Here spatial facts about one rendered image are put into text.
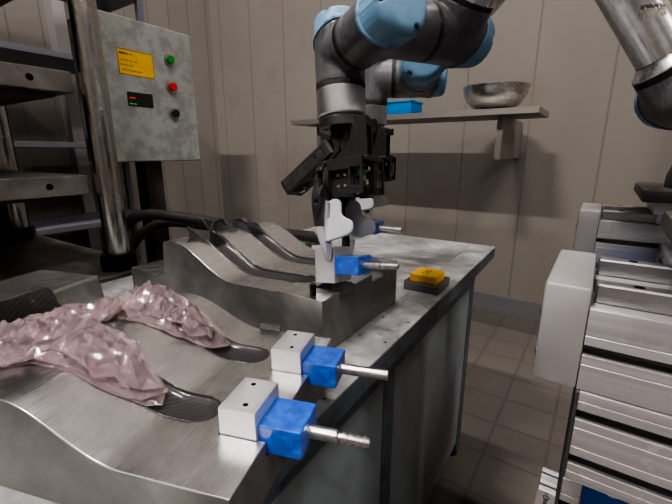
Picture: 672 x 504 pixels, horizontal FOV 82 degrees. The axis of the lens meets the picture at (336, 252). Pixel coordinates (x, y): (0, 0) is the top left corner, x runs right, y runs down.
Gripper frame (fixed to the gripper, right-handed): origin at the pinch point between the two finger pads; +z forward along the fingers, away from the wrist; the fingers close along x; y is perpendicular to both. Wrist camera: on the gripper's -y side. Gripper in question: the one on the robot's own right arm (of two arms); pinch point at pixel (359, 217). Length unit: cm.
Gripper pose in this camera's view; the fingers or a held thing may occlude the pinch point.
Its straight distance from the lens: 91.3
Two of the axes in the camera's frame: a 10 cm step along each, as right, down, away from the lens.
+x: 5.4, -2.1, 8.1
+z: 0.0, 9.7, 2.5
